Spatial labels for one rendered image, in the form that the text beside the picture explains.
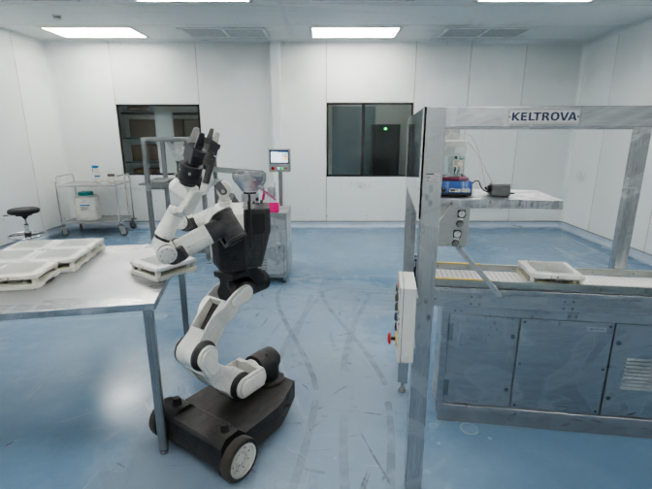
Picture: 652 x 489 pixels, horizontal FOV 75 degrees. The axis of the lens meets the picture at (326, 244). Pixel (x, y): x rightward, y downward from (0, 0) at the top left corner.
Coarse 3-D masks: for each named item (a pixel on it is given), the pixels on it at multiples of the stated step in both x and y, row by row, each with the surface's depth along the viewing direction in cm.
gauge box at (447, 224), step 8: (440, 208) 198; (456, 208) 197; (464, 208) 197; (440, 216) 199; (448, 216) 199; (456, 216) 198; (440, 224) 200; (448, 224) 200; (464, 224) 199; (440, 232) 201; (448, 232) 201; (464, 232) 200; (440, 240) 202; (448, 240) 202; (464, 240) 201
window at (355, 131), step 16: (336, 112) 677; (352, 112) 677; (368, 112) 677; (384, 112) 677; (400, 112) 677; (336, 128) 683; (352, 128) 683; (368, 128) 683; (384, 128) 683; (400, 128) 683; (336, 144) 689; (352, 144) 689; (368, 144) 690; (384, 144) 690; (400, 144) 690; (336, 160) 696; (352, 160) 696; (368, 160) 696; (384, 160) 696; (400, 160) 696; (336, 176) 702; (352, 176) 702; (368, 176) 702; (384, 176) 702; (400, 176) 702
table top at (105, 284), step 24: (96, 264) 245; (120, 264) 245; (48, 288) 207; (72, 288) 207; (96, 288) 207; (120, 288) 207; (144, 288) 207; (0, 312) 179; (24, 312) 180; (48, 312) 182; (72, 312) 184; (96, 312) 186
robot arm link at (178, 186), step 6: (174, 180) 169; (180, 180) 164; (186, 180) 164; (192, 180) 165; (198, 180) 167; (174, 186) 169; (180, 186) 167; (186, 186) 167; (192, 186) 168; (198, 186) 173; (174, 192) 170; (180, 192) 168; (186, 192) 166
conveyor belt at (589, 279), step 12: (444, 276) 225; (456, 276) 225; (468, 276) 225; (492, 276) 225; (504, 276) 225; (516, 276) 225; (588, 276) 225; (600, 276) 225; (504, 288) 209; (516, 288) 208
